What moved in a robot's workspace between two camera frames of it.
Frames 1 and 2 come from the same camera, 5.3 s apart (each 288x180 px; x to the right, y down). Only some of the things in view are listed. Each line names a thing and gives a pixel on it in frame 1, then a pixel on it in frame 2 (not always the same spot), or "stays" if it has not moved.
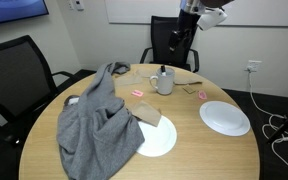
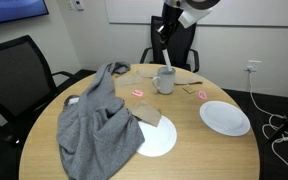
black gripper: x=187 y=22 to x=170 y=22
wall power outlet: x=253 y=66 stays
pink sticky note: x=202 y=95 stays
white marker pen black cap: x=163 y=70 to x=167 y=58
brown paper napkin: x=187 y=79 stays
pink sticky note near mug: x=138 y=93 stays
